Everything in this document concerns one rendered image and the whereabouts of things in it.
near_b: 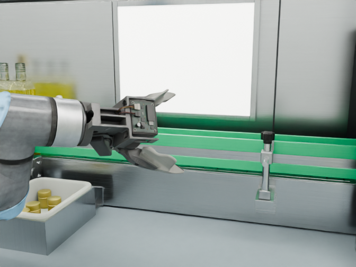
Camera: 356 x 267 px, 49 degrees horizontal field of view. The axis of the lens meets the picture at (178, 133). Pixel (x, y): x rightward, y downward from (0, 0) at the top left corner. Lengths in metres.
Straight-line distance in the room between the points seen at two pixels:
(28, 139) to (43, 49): 0.79
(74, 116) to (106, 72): 0.66
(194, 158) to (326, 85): 0.42
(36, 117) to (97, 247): 0.44
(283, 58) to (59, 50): 0.69
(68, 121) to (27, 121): 0.06
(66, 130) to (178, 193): 0.52
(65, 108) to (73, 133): 0.04
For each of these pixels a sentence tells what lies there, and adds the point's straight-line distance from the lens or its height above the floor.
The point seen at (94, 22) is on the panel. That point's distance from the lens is 1.27.
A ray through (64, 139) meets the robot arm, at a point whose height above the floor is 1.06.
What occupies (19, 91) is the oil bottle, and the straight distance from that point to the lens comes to 1.24.
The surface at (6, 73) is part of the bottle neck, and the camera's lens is 1.28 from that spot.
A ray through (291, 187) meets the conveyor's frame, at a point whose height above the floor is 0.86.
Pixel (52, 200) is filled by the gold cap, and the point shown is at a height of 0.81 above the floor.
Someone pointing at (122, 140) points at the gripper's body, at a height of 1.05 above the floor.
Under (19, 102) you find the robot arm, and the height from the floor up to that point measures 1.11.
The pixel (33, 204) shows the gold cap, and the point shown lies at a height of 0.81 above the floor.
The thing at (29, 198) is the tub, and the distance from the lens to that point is 1.11.
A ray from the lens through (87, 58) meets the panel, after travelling 1.28.
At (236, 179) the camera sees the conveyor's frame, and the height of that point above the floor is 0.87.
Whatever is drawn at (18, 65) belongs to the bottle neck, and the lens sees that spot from 1.25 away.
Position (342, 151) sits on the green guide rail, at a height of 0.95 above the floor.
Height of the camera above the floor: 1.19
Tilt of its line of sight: 13 degrees down
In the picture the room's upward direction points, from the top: straight up
